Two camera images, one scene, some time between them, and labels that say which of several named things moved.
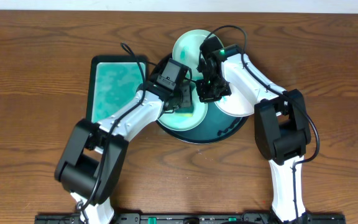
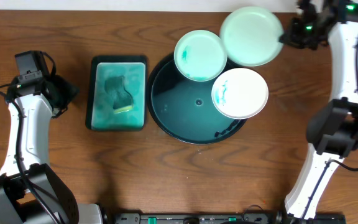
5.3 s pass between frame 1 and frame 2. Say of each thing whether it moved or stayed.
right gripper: moved
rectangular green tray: stayed
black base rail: stayed
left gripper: moved
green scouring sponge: moved
